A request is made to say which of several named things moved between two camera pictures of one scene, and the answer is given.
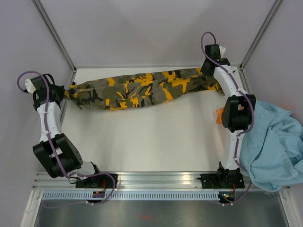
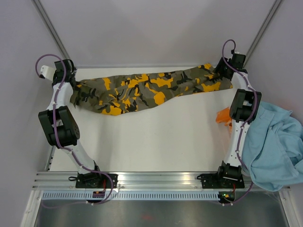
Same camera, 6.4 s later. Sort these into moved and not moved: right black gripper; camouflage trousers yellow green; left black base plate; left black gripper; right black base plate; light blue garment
Moved: left black gripper; right black gripper
Not moved: right black base plate; camouflage trousers yellow green; left black base plate; light blue garment
